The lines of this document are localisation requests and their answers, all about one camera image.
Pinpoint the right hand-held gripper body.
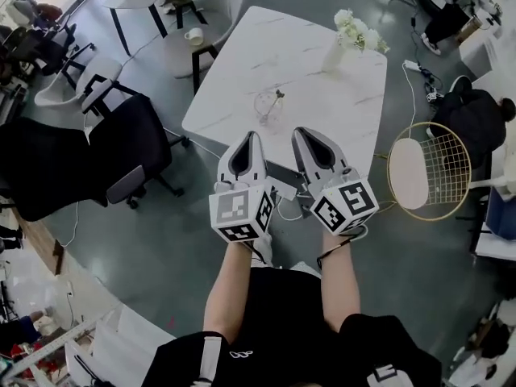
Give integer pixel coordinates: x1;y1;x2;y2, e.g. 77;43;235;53
306;166;380;237

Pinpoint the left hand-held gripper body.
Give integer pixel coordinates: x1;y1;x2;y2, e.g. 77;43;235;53
208;170;277;243

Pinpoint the clear glass cup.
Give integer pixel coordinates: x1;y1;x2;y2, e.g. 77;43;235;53
252;90;285;127

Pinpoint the person's left forearm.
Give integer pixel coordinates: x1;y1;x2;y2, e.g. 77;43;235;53
202;238;263;344

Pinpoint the person's right forearm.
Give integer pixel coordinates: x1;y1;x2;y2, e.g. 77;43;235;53
320;227;362;334

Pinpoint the person's white shoe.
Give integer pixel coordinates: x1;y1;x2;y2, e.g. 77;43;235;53
249;231;275;268
289;260;322;276

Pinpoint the white vase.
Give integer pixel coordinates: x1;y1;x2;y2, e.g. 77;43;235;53
320;38;347;74

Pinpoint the large black office chair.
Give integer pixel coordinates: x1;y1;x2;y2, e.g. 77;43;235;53
0;77;190;223

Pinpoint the white flower bunch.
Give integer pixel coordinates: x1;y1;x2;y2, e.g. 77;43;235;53
333;8;391;55

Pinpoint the person's black shirt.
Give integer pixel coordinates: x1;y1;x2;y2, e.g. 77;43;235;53
152;266;443;387

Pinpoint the white mug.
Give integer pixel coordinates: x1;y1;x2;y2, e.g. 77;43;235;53
184;27;205;47

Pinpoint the blue box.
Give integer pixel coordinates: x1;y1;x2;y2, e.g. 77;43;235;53
485;198;516;241

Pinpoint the white shell chair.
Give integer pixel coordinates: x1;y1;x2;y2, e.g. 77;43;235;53
34;56;124;108
164;0;247;96

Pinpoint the small black office chair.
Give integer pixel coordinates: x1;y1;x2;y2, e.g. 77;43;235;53
38;22;96;88

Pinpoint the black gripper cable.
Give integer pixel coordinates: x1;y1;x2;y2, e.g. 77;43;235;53
316;223;370;272

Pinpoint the gold wire chair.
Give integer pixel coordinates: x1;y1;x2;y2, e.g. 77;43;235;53
385;121;472;222

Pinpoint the white power cable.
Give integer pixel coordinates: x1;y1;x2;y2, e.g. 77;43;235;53
402;64;418;140

